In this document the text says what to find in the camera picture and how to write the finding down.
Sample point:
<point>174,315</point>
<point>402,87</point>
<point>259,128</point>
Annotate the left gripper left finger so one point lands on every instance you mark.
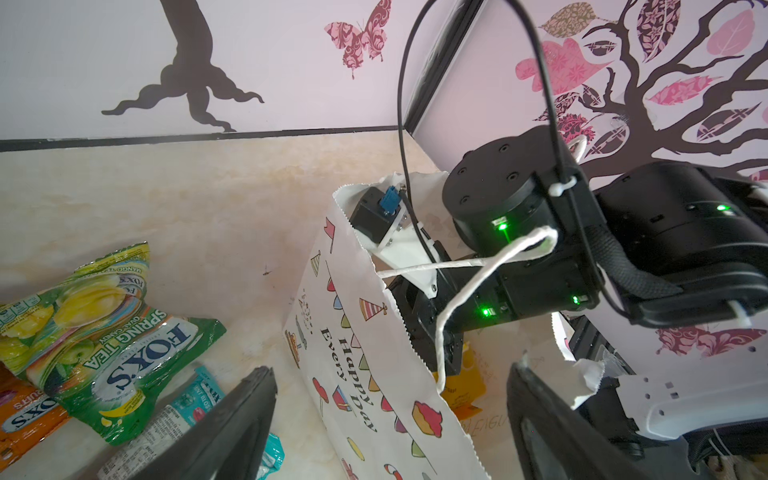
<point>228,443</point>

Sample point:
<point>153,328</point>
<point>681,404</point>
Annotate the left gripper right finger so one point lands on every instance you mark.
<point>554,442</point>

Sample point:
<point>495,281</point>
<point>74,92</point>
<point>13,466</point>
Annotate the teal snack packet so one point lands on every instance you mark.
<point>199,397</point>

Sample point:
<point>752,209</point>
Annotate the Foxs candy packet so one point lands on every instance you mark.
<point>94,345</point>

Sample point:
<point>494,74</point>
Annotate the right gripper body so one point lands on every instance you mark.
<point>488,306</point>

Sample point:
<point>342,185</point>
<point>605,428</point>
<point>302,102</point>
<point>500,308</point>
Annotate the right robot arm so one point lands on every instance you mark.
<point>684,246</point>

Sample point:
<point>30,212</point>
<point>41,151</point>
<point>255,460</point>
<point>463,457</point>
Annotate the white paper bag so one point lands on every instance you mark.
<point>378,401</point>

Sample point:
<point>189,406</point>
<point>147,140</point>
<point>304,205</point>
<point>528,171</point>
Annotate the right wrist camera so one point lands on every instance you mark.
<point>384,228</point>

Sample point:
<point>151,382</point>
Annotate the orange snack packet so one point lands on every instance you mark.
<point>28,416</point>

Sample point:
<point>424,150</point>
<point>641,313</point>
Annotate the yellow corn chips packet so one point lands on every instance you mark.
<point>462,390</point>

